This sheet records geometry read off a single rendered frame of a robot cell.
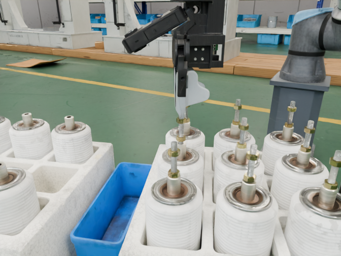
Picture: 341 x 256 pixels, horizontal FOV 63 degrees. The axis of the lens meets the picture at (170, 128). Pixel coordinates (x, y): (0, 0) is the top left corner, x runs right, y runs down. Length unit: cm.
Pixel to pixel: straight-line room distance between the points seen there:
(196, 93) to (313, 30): 61
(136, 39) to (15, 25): 449
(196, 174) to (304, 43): 65
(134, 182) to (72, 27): 316
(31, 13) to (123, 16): 472
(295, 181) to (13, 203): 49
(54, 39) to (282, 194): 370
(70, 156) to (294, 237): 51
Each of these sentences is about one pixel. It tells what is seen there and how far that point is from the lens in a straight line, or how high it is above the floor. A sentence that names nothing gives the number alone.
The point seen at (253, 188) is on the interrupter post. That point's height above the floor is 27.
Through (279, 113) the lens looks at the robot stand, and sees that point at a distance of 108.
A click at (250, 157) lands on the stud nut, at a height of 33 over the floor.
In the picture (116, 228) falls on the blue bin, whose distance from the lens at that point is 78.
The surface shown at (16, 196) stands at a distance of 54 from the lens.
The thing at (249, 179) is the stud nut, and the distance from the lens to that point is 44.
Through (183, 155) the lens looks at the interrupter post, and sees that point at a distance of 55.
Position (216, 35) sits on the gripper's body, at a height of 49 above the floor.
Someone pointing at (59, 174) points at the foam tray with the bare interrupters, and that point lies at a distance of 74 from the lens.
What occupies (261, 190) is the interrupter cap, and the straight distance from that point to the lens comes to 49.
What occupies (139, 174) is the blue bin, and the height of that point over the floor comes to 9.
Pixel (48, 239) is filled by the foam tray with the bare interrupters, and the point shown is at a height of 14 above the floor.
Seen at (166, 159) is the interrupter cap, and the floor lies 25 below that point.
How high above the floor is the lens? 52
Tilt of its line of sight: 23 degrees down
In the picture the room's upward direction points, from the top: straight up
